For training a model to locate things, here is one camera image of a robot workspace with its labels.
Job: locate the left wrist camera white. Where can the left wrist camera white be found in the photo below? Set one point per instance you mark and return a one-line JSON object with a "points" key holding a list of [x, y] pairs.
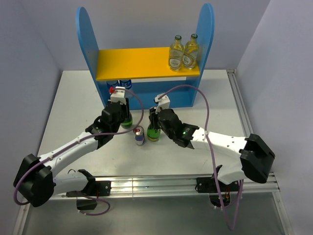
{"points": [[117, 95]]}

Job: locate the silver can red tab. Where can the silver can red tab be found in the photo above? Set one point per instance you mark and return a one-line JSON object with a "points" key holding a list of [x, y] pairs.
{"points": [[139, 135]]}

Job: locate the water bottle blue label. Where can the water bottle blue label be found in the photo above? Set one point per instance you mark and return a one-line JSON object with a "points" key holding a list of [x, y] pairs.
{"points": [[127, 84], [112, 84]]}

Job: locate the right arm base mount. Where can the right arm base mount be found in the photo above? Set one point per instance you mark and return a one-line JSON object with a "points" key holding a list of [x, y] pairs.
{"points": [[207, 185]]}

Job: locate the left water bottle blue label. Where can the left water bottle blue label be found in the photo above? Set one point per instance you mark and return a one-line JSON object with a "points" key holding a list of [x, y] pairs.
{"points": [[112, 84]]}

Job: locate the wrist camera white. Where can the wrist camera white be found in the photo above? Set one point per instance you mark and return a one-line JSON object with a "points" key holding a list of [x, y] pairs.
{"points": [[162, 101], [117, 95]]}

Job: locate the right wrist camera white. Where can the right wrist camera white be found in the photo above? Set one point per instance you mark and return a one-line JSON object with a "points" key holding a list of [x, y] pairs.
{"points": [[162, 101]]}

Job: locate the aluminium rail frame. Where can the aluminium rail frame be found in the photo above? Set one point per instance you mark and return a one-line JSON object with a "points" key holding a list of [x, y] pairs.
{"points": [[152, 186]]}

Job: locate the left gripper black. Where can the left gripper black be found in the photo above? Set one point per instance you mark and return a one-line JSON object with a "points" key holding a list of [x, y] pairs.
{"points": [[125, 108]]}

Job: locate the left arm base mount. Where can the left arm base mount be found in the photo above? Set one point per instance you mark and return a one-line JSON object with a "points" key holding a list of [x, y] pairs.
{"points": [[91, 197]]}

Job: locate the clear Chang bottle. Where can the clear Chang bottle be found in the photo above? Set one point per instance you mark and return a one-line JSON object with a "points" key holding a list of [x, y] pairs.
{"points": [[176, 51], [191, 51]]}

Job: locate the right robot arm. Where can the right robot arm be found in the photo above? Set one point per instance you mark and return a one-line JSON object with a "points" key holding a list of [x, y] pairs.
{"points": [[252, 157]]}

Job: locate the right water bottle blue label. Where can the right water bottle blue label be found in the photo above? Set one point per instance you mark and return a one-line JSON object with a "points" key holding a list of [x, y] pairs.
{"points": [[127, 84]]}

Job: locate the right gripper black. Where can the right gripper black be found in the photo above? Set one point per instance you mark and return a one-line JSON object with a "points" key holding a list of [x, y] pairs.
{"points": [[153, 117]]}

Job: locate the blue and yellow shelf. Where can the blue and yellow shelf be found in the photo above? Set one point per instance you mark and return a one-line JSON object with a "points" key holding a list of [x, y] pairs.
{"points": [[147, 68]]}

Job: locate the green Perrier bottle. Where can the green Perrier bottle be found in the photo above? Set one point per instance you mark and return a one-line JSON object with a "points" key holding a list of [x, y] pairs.
{"points": [[128, 121], [153, 134]]}

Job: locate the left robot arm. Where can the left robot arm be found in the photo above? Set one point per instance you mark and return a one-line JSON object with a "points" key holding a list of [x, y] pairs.
{"points": [[37, 179]]}

